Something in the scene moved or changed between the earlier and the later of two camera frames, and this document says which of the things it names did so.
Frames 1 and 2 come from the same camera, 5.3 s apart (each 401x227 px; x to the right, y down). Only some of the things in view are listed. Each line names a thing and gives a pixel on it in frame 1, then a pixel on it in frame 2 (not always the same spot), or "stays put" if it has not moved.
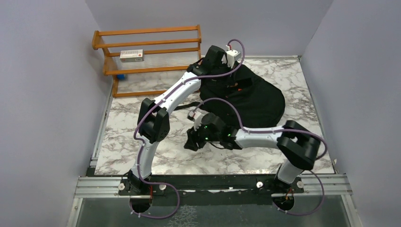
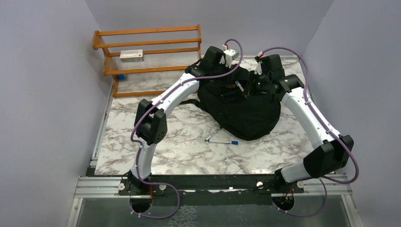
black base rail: [212, 189] stays put
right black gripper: [193, 138] → [251, 91]
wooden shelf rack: [155, 49] stays put
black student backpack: [239, 96] stays put
